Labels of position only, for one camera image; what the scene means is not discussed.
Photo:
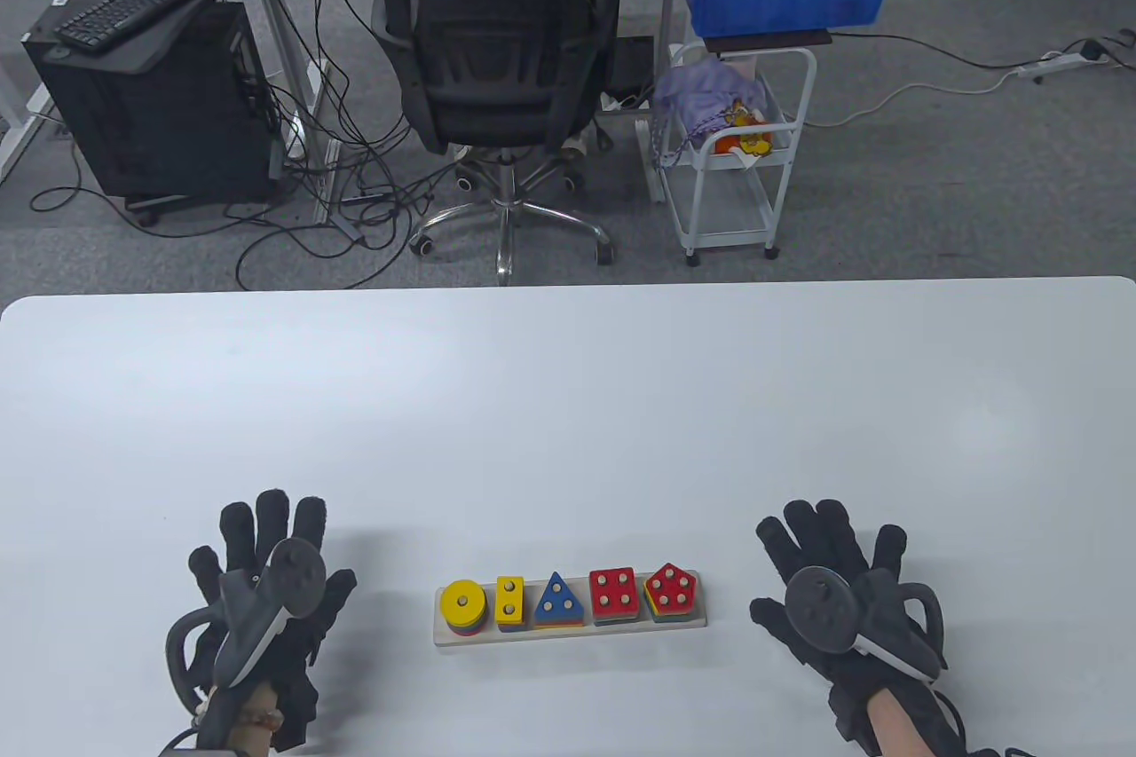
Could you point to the brown board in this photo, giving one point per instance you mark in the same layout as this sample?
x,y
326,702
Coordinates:
x,y
768,40

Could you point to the red pentagon block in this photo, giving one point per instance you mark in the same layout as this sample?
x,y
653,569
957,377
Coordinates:
x,y
672,590

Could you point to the yellow round block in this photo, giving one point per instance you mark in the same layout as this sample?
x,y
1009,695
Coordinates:
x,y
453,602

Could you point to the black bag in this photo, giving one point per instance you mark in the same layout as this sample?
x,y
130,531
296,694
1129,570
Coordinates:
x,y
632,69

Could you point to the white desk foot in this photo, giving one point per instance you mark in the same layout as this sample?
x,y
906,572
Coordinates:
x,y
22,137

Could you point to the person's left hand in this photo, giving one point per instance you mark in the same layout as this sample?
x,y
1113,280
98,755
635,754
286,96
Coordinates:
x,y
240,540

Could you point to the black computer tower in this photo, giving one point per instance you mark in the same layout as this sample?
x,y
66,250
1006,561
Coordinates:
x,y
160,118

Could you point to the white utility cart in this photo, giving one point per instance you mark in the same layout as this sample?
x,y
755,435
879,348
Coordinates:
x,y
721,211

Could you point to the person's left forearm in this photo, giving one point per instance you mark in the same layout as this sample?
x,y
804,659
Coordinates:
x,y
248,739

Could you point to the blue triangle block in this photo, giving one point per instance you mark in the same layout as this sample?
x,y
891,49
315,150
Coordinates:
x,y
557,613

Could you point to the person's right forearm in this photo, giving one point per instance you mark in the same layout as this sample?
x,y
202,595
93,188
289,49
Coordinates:
x,y
896,730

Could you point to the red square block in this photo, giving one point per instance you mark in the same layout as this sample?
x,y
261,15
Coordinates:
x,y
614,593

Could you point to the white desk frame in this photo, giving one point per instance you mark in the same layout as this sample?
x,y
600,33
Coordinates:
x,y
275,25

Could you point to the wooden post board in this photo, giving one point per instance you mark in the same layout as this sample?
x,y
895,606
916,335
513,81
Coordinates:
x,y
535,637

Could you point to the yellow rectangle block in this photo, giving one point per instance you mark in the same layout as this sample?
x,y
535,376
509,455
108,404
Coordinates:
x,y
510,611

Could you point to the black keyboard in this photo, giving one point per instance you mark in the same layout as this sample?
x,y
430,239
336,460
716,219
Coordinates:
x,y
133,4

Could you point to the black tracking controller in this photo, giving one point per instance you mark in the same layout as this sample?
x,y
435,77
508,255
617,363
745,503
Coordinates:
x,y
297,575
821,611

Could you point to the black mesh office chair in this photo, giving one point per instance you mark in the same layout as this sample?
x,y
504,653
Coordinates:
x,y
497,38

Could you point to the person's right hand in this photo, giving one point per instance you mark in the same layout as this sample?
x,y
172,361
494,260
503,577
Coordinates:
x,y
825,535

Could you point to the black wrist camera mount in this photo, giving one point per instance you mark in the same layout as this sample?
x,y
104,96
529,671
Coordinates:
x,y
850,713

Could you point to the orange plush toy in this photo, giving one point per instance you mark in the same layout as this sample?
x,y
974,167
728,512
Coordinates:
x,y
750,143

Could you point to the purple cloth bag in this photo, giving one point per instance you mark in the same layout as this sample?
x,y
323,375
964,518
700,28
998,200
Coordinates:
x,y
701,91

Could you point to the white power strip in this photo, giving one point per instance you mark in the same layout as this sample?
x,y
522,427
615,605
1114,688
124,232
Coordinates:
x,y
1056,65

